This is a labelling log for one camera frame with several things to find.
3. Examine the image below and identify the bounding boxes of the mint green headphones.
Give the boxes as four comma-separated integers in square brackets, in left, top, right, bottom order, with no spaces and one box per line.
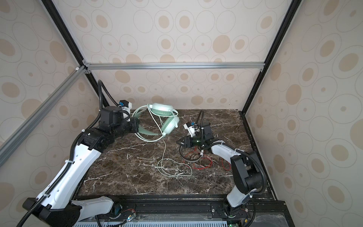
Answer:
[132,103,180,142]

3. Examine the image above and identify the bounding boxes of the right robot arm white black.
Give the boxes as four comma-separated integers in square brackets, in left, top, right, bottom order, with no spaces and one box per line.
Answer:
[177,110,267,208]

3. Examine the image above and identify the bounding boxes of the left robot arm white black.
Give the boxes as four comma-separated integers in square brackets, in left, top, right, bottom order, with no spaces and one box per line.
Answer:
[17,80,139,227]

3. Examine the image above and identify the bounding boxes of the black white headphones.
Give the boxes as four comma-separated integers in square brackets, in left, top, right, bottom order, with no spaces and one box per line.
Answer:
[178,145,211,164]

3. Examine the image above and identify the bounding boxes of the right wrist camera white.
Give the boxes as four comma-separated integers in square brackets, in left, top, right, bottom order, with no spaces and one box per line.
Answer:
[183,122,200,137]

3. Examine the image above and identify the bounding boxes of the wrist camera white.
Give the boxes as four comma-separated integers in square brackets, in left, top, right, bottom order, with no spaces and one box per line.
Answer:
[118,100,132,113]
[183,122,200,137]

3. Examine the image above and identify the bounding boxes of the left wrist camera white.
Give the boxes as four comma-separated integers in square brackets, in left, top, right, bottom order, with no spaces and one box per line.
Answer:
[118,100,132,113]

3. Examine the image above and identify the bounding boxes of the silver aluminium rail back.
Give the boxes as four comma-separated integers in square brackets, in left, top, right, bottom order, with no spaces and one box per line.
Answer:
[83,62,265,70]

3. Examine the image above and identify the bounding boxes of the silver aluminium rail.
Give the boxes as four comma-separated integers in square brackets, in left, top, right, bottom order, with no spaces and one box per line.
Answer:
[1,66,86,165]
[83,62,265,70]

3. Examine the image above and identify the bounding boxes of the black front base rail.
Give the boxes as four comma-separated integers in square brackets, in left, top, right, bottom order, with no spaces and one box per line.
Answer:
[67,193,296,227]

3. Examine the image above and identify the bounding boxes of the silver aluminium rail left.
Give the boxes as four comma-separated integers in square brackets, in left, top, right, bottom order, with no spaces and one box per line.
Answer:
[1,66,86,165]

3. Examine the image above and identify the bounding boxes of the black corner frame post left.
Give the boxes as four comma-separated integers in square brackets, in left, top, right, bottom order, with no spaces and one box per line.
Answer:
[40,0,98,95]

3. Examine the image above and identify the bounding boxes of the black corner frame post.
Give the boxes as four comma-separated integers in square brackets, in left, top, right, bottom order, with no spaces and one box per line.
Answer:
[241,0,302,116]
[40,0,98,95]

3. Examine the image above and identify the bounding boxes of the black corner frame post right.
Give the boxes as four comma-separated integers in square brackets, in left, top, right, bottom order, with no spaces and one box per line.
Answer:
[241,0,302,116]

